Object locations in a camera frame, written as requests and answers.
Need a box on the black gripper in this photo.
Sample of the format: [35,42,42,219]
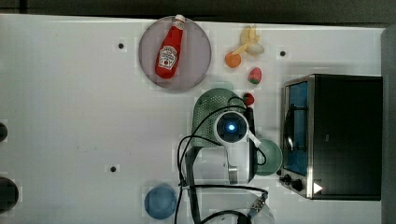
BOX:
[246,107,255,133]

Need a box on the green plastic strainer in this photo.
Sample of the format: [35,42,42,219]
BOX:
[191,88,246,147]

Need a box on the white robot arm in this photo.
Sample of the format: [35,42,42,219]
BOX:
[185,111,282,224]

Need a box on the red toy strawberry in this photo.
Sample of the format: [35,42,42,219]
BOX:
[243,92,255,105]

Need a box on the pink toy strawberry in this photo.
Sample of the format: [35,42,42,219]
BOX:
[247,67,262,85]

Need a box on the green cup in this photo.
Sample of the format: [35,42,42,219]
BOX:
[257,138,283,176]

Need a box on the toy orange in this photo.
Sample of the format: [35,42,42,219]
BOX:
[225,52,242,68]

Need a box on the peeled toy banana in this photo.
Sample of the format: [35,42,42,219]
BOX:
[233,25,264,57]

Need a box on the purple round plate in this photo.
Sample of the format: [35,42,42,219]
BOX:
[138,16,212,91]

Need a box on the black toaster oven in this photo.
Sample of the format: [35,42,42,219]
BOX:
[277,74,383,201]

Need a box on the red ketchup bottle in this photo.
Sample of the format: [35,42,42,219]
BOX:
[155,14,186,79]

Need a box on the small black cylinder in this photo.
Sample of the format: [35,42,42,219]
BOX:
[0,123,7,142]

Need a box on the large black cylinder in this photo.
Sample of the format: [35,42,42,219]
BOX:
[0,177,20,214]

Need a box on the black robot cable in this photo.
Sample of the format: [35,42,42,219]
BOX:
[174,96,269,224]

